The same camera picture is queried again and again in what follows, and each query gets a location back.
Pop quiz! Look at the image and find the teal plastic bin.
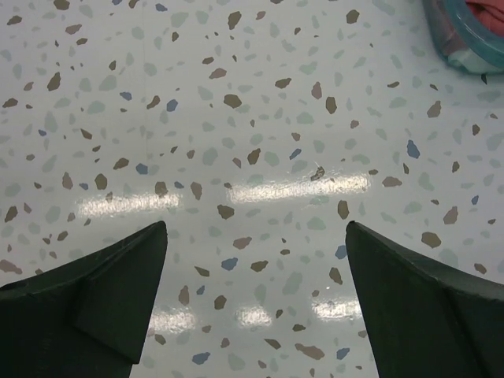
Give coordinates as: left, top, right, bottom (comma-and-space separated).
422, 0, 503, 75

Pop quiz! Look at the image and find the white t shirt in bin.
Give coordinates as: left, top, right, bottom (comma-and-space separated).
441, 37, 503, 74

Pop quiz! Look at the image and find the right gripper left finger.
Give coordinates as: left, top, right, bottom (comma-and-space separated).
1, 221, 168, 378

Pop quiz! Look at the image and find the salmon pink t shirt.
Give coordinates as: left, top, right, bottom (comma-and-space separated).
465, 0, 504, 37

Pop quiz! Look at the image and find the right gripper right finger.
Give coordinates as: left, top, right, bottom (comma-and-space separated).
346, 221, 503, 378

